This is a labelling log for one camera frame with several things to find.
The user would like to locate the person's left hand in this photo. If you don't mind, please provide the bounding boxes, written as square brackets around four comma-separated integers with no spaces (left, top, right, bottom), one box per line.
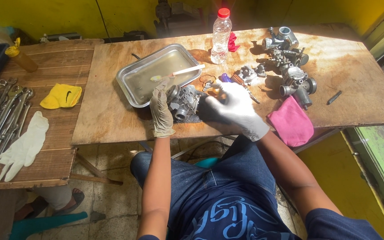
[149,78,179,138]

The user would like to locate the dark grimy carburetor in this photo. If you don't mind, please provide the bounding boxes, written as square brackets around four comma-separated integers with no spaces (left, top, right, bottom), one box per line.
[266,48,309,68]

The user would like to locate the clear plastic water bottle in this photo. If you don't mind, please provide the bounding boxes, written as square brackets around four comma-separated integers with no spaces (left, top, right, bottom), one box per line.
[211,8,232,65]

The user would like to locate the person's right hand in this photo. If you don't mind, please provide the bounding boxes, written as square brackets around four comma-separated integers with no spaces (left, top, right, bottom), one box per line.
[205,81,271,142]

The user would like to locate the teal plastic stool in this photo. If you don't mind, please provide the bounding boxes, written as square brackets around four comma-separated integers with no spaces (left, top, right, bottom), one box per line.
[193,157,221,169]

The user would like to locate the grey metal carburetor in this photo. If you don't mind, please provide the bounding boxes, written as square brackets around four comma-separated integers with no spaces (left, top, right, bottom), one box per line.
[166,85,201,121]

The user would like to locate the grey carburetor bowl cover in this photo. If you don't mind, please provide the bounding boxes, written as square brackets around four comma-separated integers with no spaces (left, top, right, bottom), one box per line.
[237,63,267,84]

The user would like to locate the small yellow tool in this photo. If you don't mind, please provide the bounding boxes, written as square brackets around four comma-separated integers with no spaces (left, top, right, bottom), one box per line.
[212,87,227,100]

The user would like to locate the black wall cable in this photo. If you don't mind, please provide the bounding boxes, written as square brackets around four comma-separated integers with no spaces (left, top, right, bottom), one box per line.
[94,0,105,34]

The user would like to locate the teal plastic chair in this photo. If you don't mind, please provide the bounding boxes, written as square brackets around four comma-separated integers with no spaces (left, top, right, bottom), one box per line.
[9,211,89,240]

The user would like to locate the thin black gasket ring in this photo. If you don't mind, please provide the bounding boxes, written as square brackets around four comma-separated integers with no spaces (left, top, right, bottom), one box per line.
[199,75,217,88]

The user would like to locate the rectangular steel tray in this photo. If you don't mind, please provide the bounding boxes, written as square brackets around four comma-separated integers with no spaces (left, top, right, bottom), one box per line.
[116,43,203,108]

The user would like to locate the green window frame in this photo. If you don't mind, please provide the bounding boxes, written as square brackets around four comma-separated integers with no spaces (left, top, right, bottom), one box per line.
[345,0,384,240]

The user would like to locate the pink cloth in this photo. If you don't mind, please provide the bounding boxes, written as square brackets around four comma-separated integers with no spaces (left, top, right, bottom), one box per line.
[267,96,314,147]

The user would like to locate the yellow cloth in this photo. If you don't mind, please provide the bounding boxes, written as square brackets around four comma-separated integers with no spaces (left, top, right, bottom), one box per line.
[40,83,83,109]

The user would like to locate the amber bottle with yellow cap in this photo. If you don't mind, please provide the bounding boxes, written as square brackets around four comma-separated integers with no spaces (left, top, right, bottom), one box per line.
[5,37,39,73]

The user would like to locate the person's dark blue shirt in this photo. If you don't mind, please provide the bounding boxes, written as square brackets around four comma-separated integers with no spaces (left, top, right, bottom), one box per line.
[138,195,383,240]

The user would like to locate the red cloth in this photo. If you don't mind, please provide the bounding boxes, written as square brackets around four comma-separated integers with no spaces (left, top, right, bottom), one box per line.
[228,32,241,53]

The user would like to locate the silver carburetor with round intake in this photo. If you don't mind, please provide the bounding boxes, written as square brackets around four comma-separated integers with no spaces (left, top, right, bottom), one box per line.
[262,26,300,51]

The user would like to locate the large silver carburetor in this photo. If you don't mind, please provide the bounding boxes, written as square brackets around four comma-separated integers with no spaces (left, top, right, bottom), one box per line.
[279,64,318,111]

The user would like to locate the white toothbrush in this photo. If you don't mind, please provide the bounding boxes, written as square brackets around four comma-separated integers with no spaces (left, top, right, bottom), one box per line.
[150,64,206,82]

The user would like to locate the pile of steel wrenches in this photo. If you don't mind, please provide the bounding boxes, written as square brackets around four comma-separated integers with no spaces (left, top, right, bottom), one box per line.
[0,77,35,170]

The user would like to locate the slim black metal tool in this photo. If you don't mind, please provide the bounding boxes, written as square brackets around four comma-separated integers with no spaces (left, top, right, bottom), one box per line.
[326,90,343,106]

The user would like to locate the person's blue jeans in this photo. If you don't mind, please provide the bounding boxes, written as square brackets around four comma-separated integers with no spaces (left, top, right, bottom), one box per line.
[130,135,277,240]

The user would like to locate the wooden slat table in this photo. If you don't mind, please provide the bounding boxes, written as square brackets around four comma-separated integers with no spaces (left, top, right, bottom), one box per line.
[0,38,124,191]

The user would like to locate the brown-handled screwdriver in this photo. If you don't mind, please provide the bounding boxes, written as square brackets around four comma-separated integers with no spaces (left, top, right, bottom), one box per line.
[231,74,261,104]

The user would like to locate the white latex glove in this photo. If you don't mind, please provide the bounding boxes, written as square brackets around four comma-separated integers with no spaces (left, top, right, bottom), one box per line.
[0,111,50,182]

